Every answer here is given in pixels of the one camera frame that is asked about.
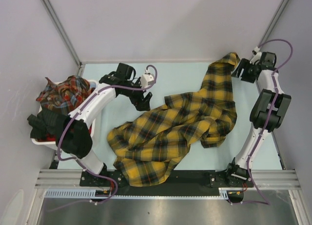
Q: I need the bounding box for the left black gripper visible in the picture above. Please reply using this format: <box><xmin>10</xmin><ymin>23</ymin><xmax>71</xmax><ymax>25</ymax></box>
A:
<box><xmin>120</xmin><ymin>77</ymin><xmax>152</xmax><ymax>111</ymax></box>

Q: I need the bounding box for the yellow plaid shirt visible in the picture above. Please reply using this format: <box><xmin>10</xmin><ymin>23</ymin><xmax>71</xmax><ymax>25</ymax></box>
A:
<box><xmin>107</xmin><ymin>52</ymin><xmax>240</xmax><ymax>187</ymax></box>

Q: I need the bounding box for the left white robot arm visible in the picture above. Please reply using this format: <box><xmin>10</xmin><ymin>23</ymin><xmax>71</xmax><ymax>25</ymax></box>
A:
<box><xmin>55</xmin><ymin>63</ymin><xmax>158</xmax><ymax>186</ymax></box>

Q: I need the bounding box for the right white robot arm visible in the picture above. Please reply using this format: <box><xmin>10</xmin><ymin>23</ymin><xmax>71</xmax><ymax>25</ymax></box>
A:
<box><xmin>225</xmin><ymin>47</ymin><xmax>292</xmax><ymax>187</ymax></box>

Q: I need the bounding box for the red blue plaid shirt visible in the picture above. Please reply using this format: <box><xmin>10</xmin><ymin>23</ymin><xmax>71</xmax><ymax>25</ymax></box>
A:
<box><xmin>36</xmin><ymin>76</ymin><xmax>94</xmax><ymax>115</ymax></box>

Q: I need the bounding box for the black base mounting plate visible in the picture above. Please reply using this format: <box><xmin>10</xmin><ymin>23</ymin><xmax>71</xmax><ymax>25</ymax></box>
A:
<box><xmin>79</xmin><ymin>168</ymin><xmax>254</xmax><ymax>201</ymax></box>

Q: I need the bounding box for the dark striped shirt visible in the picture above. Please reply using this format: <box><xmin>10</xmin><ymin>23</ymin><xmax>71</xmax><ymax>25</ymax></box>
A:
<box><xmin>27</xmin><ymin>108</ymin><xmax>68</xmax><ymax>140</ymax></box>

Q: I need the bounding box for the red black plaid shirt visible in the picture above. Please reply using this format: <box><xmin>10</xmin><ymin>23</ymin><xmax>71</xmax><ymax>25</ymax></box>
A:
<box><xmin>35</xmin><ymin>125</ymin><xmax>94</xmax><ymax>142</ymax></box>

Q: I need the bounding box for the white laundry basket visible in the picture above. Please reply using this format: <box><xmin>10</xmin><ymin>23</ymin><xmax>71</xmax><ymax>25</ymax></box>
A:
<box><xmin>31</xmin><ymin>80</ymin><xmax>102</xmax><ymax>150</ymax></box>

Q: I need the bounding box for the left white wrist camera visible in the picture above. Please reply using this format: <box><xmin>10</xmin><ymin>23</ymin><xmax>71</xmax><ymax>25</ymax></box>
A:
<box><xmin>140</xmin><ymin>69</ymin><xmax>155</xmax><ymax>88</ymax></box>

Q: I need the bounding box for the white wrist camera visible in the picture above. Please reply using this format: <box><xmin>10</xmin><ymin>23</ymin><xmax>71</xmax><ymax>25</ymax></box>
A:
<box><xmin>140</xmin><ymin>69</ymin><xmax>155</xmax><ymax>88</ymax></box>
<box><xmin>250</xmin><ymin>46</ymin><xmax>262</xmax><ymax>64</ymax></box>

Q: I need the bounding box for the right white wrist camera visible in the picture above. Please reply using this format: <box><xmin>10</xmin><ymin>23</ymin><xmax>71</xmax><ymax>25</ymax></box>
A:
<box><xmin>250</xmin><ymin>46</ymin><xmax>262</xmax><ymax>64</ymax></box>

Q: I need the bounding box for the right aluminium frame post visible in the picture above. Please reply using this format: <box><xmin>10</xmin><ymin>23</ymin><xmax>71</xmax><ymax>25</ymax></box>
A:
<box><xmin>250</xmin><ymin>0</ymin><xmax>294</xmax><ymax>67</ymax></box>

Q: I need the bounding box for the aluminium frame post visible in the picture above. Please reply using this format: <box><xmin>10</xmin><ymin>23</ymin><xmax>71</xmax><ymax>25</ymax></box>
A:
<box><xmin>250</xmin><ymin>0</ymin><xmax>294</xmax><ymax>67</ymax></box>
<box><xmin>40</xmin><ymin>0</ymin><xmax>82</xmax><ymax>74</ymax></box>

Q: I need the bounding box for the left aluminium frame post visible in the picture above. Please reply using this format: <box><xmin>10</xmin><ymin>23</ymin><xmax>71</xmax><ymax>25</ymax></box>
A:
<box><xmin>40</xmin><ymin>0</ymin><xmax>82</xmax><ymax>74</ymax></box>

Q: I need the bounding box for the white slotted cable duct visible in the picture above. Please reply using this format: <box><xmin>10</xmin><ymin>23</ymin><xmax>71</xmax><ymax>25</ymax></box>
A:
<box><xmin>44</xmin><ymin>189</ymin><xmax>228</xmax><ymax>201</ymax></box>

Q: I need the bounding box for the aluminium front rail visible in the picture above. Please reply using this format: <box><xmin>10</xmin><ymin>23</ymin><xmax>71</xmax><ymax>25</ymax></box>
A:
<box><xmin>35</xmin><ymin>169</ymin><xmax>301</xmax><ymax>190</ymax></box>

